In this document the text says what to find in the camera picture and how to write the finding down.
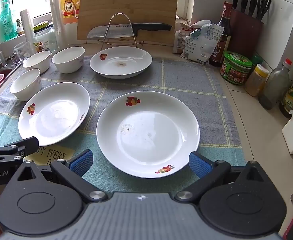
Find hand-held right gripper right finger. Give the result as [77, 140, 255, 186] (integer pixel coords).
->
[176, 152, 267, 202]

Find short clear plastic roll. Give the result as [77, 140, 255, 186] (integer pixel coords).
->
[20, 9, 36, 55]

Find white bowl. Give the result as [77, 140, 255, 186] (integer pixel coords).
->
[52, 46, 86, 74]
[10, 69, 41, 102]
[23, 51, 51, 74]

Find steel wire board rack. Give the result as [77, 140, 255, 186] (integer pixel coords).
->
[100, 13, 143, 52]

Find white bowls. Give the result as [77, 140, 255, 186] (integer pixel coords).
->
[18, 82, 90, 147]

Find small green cap jar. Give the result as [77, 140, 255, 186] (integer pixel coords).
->
[251, 54, 264, 67]

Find red and white packet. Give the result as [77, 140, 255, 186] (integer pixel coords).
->
[173, 29, 194, 54]

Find bamboo cutting board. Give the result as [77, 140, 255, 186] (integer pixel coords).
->
[77, 0, 179, 48]

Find green dish soap bottle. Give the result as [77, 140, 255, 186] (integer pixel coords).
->
[0, 0, 18, 40]

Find steel sink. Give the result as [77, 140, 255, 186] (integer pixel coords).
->
[0, 60, 22, 105]

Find black kitchen scissors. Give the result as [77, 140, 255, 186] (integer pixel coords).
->
[256, 0, 271, 22]

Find green label oil bottle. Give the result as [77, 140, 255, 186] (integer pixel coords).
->
[279, 70, 293, 119]

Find grey checked cloth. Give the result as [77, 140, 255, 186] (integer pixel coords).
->
[0, 55, 247, 198]

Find glass jar with lid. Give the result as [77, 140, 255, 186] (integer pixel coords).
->
[33, 22, 58, 53]

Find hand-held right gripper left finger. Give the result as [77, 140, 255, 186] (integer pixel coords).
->
[16, 149, 106, 203]

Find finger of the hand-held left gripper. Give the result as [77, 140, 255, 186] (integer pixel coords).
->
[0, 136, 39, 161]

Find dark soy sauce bottle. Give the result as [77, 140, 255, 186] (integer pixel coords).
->
[209, 1, 233, 67]

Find green lid sauce jar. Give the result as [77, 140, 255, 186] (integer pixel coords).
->
[220, 51, 252, 85]

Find black handled kitchen knife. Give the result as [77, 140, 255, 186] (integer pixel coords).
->
[87, 22, 173, 38]

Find clear glass mug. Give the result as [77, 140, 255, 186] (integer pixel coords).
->
[12, 41, 34, 64]

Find dark red knife block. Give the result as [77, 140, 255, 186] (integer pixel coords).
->
[228, 9, 264, 59]

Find yellow lid spice jar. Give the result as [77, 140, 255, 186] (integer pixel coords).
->
[244, 64, 269, 97]

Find white blue printed packet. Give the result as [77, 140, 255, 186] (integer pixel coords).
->
[181, 23, 224, 63]

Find clear bottle with red cap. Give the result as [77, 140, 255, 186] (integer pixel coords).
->
[258, 58, 293, 110]

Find tall clear plastic roll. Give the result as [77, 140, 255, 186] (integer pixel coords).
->
[49, 0, 66, 53]

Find stained white fruit print plate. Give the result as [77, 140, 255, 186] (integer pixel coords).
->
[90, 46, 152, 79]

